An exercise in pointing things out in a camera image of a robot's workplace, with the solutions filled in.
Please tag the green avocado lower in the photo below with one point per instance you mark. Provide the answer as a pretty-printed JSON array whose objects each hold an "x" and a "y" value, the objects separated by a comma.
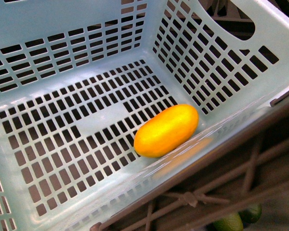
[{"x": 231, "y": 222}]

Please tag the white zip tie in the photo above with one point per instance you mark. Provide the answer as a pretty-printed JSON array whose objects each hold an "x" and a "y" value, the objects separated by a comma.
[{"x": 190, "y": 198}]

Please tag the green avocado dark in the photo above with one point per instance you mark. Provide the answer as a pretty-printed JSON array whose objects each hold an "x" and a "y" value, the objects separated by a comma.
[{"x": 251, "y": 214}]

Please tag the yellow mango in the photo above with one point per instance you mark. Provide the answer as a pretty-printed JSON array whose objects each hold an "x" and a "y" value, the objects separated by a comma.
[{"x": 166, "y": 131}]

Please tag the light teal plastic basket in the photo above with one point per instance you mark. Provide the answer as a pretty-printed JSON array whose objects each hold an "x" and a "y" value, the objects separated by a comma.
[{"x": 78, "y": 78}]

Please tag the brown basket handle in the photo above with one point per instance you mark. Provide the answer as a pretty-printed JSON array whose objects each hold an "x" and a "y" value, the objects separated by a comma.
[{"x": 250, "y": 168}]

